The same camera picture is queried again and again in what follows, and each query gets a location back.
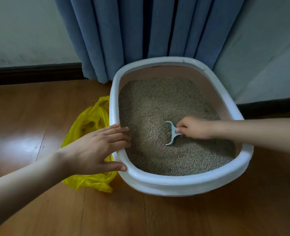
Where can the person's right hand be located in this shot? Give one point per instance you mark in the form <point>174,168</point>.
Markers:
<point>196,127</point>

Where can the person's left hand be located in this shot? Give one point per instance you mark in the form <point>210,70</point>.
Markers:
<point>91,154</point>

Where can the light blue litter scoop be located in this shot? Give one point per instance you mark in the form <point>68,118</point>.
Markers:
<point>173,133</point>

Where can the yellow plastic bag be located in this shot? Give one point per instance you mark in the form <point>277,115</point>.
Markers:
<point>91,181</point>

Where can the grey cat litter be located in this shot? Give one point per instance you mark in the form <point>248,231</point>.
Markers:
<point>147,108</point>

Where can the white oval litter box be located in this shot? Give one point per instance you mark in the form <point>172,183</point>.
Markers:
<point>184,186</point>

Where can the person's right forearm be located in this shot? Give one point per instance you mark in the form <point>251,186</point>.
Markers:
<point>263,132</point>

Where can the person's left forearm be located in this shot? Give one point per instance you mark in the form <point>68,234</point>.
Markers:
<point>24,186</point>

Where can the blue curtain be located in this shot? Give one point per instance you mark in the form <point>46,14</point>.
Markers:
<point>135,29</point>

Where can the dark wall baseboard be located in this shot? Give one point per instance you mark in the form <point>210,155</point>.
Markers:
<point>270,106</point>
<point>36,74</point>

